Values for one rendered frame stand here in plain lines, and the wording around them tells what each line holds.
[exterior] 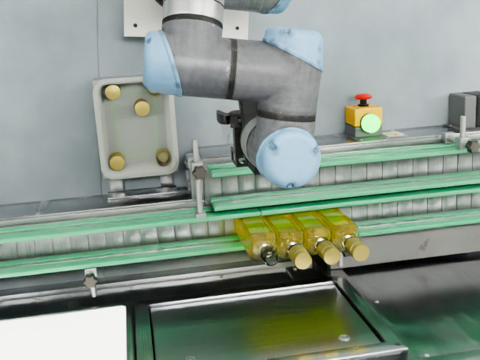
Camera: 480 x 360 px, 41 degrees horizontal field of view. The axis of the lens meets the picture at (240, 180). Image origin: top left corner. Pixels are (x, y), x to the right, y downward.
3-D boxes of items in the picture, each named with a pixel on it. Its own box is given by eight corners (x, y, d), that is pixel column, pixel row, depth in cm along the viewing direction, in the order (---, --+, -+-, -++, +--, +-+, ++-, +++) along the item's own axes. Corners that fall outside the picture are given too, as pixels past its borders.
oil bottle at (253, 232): (234, 231, 148) (252, 266, 127) (233, 208, 146) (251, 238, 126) (258, 228, 149) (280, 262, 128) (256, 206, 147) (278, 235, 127)
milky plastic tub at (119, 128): (103, 172, 152) (102, 181, 143) (92, 76, 146) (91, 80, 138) (176, 165, 154) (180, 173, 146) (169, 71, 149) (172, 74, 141)
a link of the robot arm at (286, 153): (329, 126, 77) (321, 195, 79) (304, 113, 87) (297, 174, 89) (266, 121, 75) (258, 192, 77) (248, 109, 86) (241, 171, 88)
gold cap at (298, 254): (288, 262, 126) (294, 271, 122) (288, 245, 125) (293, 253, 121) (306, 260, 126) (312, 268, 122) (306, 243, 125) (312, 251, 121)
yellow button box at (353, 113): (344, 133, 160) (354, 138, 153) (343, 103, 159) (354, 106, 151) (371, 130, 162) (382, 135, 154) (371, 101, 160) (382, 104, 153)
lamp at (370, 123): (359, 132, 153) (364, 134, 150) (359, 113, 152) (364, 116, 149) (377, 131, 154) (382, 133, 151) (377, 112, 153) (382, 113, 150)
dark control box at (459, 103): (447, 123, 165) (463, 128, 157) (448, 92, 163) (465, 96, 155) (476, 121, 166) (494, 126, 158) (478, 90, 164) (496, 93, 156)
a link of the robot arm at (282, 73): (241, 23, 74) (231, 116, 77) (334, 32, 76) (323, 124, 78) (233, 23, 82) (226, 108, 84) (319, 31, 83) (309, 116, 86)
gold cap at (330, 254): (316, 258, 127) (323, 266, 122) (316, 241, 126) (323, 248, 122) (333, 256, 127) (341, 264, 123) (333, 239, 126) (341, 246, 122)
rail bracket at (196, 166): (190, 208, 144) (196, 225, 132) (184, 134, 140) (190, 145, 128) (203, 206, 144) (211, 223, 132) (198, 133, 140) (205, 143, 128)
